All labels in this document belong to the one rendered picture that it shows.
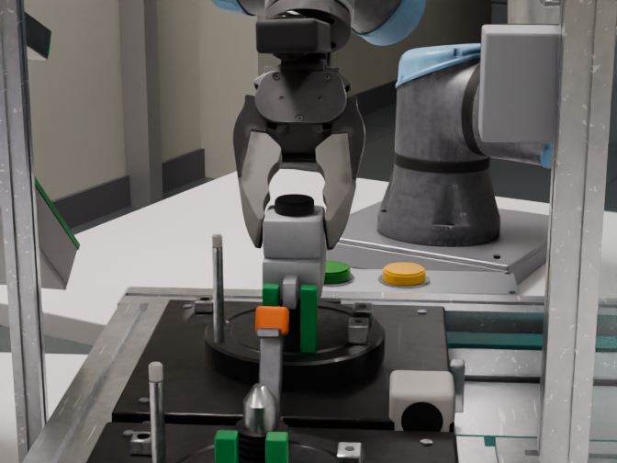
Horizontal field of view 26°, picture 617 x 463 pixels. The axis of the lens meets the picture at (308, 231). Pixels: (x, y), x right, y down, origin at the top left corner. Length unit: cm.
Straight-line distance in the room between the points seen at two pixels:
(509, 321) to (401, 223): 44
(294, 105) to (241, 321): 18
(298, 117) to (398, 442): 28
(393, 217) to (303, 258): 62
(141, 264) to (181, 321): 52
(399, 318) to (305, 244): 16
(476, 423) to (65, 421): 32
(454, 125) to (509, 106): 71
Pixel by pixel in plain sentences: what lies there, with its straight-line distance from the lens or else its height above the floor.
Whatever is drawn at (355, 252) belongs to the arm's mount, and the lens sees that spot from 160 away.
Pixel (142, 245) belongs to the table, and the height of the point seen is 86.
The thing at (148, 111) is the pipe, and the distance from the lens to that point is 505.
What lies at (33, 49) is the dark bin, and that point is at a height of 120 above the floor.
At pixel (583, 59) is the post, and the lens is 83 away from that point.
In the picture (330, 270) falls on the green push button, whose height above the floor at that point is 97.
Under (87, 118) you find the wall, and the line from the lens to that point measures 494.
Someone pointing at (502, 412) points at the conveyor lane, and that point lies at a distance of 109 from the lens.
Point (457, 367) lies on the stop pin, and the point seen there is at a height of 96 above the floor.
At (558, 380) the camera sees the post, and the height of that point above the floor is 102.
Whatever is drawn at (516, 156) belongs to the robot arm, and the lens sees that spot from 154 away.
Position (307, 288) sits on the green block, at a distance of 98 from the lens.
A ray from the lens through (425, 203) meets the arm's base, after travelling 159.
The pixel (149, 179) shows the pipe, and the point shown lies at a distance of 510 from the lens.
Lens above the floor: 136
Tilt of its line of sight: 16 degrees down
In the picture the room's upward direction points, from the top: straight up
